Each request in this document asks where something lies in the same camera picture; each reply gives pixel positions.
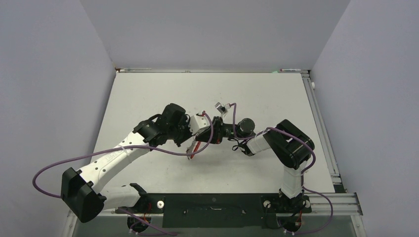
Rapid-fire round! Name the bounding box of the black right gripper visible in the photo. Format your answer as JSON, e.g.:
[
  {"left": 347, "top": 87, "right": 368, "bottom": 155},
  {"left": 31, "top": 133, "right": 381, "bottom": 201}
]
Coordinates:
[{"left": 196, "top": 116, "right": 245, "bottom": 144}]

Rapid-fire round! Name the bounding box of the steel key holder red handle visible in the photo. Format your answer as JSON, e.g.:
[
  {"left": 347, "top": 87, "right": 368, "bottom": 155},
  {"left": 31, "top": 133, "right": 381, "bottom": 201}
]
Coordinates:
[{"left": 186, "top": 139, "right": 202, "bottom": 160}]

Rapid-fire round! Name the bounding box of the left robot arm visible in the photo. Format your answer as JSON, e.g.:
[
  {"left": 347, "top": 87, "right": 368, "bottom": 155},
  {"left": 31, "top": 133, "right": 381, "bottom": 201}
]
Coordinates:
[{"left": 60, "top": 103, "right": 210, "bottom": 223}]

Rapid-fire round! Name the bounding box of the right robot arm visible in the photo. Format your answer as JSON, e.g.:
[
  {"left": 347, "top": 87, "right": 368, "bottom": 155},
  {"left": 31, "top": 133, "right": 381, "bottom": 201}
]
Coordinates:
[{"left": 186, "top": 117, "right": 315, "bottom": 211}]

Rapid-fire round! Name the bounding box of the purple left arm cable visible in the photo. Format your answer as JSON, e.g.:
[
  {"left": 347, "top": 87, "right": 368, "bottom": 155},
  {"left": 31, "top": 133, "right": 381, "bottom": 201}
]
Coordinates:
[{"left": 32, "top": 110, "right": 215, "bottom": 236}]

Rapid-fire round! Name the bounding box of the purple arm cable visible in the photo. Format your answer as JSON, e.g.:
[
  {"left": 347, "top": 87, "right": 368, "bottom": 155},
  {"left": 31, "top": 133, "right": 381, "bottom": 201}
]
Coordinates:
[
  {"left": 228, "top": 103, "right": 335, "bottom": 236},
  {"left": 32, "top": 110, "right": 215, "bottom": 236}
]

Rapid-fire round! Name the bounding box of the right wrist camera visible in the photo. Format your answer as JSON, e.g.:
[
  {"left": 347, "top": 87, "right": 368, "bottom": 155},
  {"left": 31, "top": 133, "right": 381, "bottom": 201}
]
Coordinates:
[{"left": 215, "top": 102, "right": 231, "bottom": 115}]

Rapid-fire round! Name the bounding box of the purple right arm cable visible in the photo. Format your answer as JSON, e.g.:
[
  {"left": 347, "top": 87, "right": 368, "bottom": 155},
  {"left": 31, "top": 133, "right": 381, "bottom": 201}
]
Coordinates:
[{"left": 228, "top": 103, "right": 335, "bottom": 236}]

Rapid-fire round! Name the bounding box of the black mounting base plate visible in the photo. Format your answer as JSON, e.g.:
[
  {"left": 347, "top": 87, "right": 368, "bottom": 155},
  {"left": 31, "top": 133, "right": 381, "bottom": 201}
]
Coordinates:
[{"left": 116, "top": 193, "right": 312, "bottom": 228}]

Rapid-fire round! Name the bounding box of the aluminium frame rail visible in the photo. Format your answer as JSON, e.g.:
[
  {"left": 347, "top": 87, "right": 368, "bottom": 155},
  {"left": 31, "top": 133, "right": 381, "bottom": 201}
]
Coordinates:
[{"left": 72, "top": 193, "right": 363, "bottom": 222}]

